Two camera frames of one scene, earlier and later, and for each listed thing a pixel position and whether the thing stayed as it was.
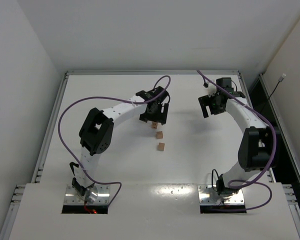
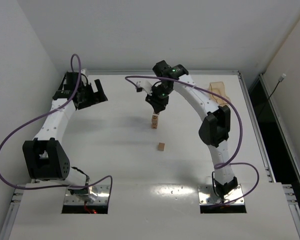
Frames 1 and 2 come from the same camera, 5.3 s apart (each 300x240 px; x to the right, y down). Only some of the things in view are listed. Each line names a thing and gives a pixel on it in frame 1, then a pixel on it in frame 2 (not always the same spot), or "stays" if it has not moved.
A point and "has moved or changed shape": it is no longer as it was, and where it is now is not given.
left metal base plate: x=71 y=197 stays
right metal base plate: x=208 y=196 stays
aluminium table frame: x=155 y=155 stays
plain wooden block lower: x=161 y=146 stays
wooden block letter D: x=154 y=125 has moved or changed shape
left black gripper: x=153 y=117 → x=91 y=93
